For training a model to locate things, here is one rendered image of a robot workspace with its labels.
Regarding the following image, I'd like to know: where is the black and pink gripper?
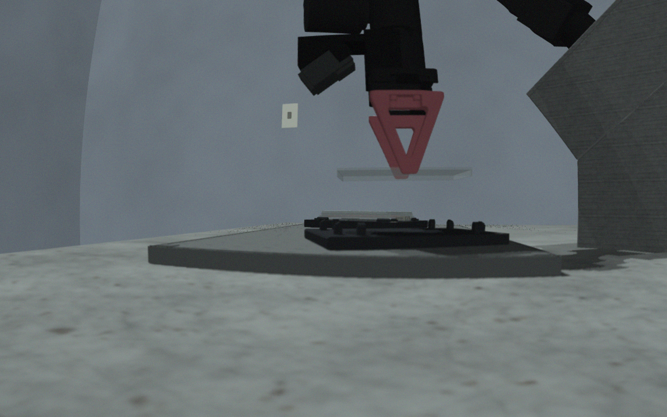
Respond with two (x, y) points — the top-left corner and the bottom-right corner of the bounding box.
(368, 28), (444, 174)

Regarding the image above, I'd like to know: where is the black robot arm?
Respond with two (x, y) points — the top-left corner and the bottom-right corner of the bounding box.
(298, 0), (595, 96)

